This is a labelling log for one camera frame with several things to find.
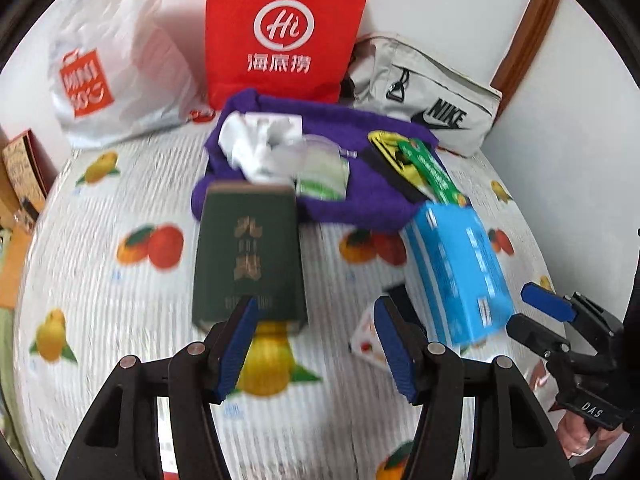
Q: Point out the wooden door frame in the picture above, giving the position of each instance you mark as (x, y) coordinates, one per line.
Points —
(530, 35)

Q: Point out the orange paper bag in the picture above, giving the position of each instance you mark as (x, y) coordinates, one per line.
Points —
(15, 270)

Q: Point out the grey sling bag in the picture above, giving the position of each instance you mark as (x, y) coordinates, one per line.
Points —
(440, 90)

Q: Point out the small white fruit-printed packet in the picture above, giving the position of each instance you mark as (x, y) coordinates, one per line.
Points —
(365, 340)

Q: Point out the white cloth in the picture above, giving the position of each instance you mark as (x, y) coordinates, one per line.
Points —
(265, 165)

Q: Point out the person's right hand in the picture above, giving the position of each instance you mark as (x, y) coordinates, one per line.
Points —
(572, 435)

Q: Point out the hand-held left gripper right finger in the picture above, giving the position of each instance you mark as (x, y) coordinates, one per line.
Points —
(395, 350)

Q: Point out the dark green box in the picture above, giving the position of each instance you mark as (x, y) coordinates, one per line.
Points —
(250, 250)

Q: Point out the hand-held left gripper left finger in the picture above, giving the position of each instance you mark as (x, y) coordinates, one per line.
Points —
(237, 350)

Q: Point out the green white tissue packet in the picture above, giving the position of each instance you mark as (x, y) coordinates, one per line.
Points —
(322, 170)

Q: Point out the brown cardboard box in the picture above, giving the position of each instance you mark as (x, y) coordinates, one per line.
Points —
(25, 175)

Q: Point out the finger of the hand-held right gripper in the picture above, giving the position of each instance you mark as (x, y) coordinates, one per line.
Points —
(535, 335)
(547, 302)

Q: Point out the white plastic shopping bag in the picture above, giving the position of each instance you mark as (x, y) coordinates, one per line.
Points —
(125, 35)

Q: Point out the purple knitted cloth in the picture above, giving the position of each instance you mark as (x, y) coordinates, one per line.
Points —
(360, 125)

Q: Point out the light green cloth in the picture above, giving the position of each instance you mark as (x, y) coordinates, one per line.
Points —
(12, 400)

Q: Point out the fruit-printed bed sheet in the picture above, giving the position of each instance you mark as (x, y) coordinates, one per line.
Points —
(100, 220)

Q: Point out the red shopping bag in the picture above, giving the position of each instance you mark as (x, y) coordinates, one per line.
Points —
(285, 25)

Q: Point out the blue box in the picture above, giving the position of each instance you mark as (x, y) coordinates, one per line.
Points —
(455, 270)

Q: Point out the yellow black pouch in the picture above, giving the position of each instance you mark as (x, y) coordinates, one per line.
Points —
(385, 147)

